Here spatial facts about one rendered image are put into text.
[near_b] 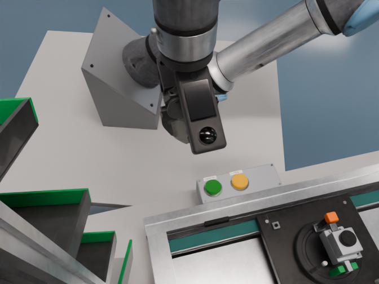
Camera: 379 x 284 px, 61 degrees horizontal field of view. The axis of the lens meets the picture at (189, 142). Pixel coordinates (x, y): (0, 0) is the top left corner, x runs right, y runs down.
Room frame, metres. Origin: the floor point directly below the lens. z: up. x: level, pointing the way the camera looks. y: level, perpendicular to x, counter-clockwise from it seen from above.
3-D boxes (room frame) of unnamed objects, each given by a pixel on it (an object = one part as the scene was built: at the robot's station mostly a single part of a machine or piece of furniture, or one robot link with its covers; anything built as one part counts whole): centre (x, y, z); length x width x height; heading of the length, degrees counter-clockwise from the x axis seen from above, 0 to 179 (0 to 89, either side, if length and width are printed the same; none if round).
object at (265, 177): (0.36, -0.13, 0.93); 0.21 x 0.07 x 0.06; 104
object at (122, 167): (0.69, 0.15, 0.84); 0.90 x 0.70 x 0.03; 85
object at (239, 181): (0.36, -0.13, 0.96); 0.04 x 0.04 x 0.02
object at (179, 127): (0.33, 0.02, 1.26); 0.06 x 0.03 x 0.09; 13
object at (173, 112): (0.34, 0.01, 1.37); 0.09 x 0.08 x 0.12; 13
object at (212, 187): (0.34, -0.06, 0.96); 0.04 x 0.04 x 0.02
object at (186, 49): (0.33, 0.01, 1.45); 0.08 x 0.08 x 0.05
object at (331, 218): (0.22, -0.29, 1.04); 0.04 x 0.02 x 0.08; 14
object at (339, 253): (0.17, -0.30, 1.06); 0.08 x 0.04 x 0.07; 14
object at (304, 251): (0.18, -0.30, 0.98); 0.14 x 0.14 x 0.02
